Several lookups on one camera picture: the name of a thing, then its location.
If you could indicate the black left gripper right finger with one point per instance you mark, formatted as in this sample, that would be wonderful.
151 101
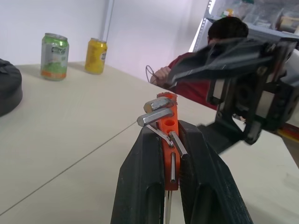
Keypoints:
210 186

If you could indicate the medium silver hex key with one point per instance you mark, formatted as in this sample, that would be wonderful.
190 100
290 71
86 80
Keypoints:
179 144

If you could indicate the person's bare hand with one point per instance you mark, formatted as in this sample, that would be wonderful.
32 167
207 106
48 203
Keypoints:
162 74

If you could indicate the person in red shirt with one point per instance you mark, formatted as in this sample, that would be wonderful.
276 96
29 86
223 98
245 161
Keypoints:
191 93

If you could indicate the black round bag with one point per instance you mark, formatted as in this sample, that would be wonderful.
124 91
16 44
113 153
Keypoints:
9 88

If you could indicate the white vertical wall strip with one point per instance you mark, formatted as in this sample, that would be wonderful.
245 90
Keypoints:
108 21

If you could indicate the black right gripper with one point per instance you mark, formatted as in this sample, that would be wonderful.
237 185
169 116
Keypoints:
264 98

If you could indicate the green drink can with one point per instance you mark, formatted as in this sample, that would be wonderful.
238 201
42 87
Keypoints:
54 58

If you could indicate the orange hex key holder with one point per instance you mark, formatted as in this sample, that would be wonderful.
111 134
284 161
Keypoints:
169 168

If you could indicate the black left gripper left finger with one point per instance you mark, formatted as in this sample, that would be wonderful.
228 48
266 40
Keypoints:
137 186

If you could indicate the yellow drink can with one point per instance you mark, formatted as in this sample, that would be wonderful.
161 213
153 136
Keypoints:
96 57

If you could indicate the largest silver hex key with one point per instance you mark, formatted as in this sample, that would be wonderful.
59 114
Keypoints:
158 103

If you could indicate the large silver hex key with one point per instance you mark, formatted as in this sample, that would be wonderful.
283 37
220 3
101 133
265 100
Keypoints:
151 117

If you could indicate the grey metal shelf rack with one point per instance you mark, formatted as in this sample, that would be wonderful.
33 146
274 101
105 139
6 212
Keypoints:
264 29

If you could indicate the thin silver hex key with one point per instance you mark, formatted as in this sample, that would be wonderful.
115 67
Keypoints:
161 135

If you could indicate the small silver hex key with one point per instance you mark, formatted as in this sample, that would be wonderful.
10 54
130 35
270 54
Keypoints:
173 166

